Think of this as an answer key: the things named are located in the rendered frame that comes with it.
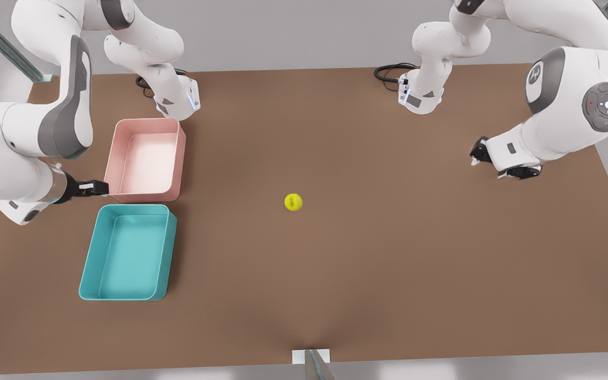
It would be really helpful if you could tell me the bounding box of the pink rectangular tray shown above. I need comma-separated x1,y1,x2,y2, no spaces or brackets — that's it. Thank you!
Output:
104,118,186,203

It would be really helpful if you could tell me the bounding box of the teal rectangular tray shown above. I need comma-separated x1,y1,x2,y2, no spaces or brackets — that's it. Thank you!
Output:
79,204,178,302

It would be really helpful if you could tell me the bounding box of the black cable loop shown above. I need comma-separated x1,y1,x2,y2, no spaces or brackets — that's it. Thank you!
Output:
135,69,189,99
374,63,419,93

